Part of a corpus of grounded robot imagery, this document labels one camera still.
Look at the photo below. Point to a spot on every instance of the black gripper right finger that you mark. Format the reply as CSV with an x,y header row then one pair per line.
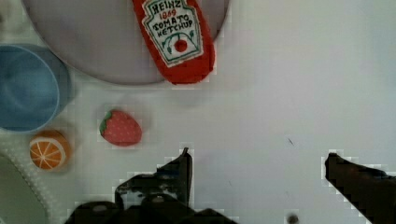
x,y
371,191

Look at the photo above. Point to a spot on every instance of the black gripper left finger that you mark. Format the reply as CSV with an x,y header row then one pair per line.
x,y
159,198

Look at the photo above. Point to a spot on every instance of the red plush ketchup bottle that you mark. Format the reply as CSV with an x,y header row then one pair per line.
x,y
178,39

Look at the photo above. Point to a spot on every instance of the round pink plate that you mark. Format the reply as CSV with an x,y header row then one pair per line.
x,y
102,38

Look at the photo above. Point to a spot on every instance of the plush strawberry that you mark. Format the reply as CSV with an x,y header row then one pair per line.
x,y
120,129

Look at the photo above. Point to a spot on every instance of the plush orange slice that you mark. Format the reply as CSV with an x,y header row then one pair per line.
x,y
49,150

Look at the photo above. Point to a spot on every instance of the green perforated colander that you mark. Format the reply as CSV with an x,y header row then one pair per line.
x,y
21,199

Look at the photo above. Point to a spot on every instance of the blue bowl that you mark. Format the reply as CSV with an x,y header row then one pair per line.
x,y
35,87

